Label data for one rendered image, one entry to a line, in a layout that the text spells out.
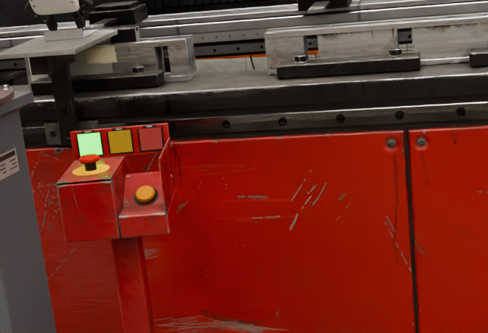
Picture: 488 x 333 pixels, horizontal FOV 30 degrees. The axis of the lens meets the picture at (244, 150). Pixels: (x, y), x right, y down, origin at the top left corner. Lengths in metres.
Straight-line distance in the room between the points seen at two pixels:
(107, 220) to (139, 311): 0.22
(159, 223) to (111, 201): 0.10
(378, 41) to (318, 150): 0.27
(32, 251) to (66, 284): 0.73
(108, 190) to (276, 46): 0.53
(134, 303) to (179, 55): 0.57
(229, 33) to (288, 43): 0.32
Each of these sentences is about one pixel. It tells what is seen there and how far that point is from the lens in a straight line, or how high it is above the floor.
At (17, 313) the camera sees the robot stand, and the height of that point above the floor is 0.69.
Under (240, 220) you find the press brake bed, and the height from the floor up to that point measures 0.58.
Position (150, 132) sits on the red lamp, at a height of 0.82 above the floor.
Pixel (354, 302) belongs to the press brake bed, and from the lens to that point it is 2.02.
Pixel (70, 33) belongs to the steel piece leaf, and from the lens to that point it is 2.00.
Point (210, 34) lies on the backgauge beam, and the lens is 2.29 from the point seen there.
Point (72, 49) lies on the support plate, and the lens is 1.85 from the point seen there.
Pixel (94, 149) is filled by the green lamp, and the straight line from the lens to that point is 1.85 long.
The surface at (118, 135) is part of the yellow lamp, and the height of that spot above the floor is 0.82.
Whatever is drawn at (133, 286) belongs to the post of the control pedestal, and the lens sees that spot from 1.83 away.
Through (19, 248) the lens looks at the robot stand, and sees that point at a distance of 1.42.
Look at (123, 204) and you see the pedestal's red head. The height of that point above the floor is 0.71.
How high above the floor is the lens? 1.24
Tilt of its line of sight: 15 degrees down
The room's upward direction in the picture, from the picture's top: 6 degrees counter-clockwise
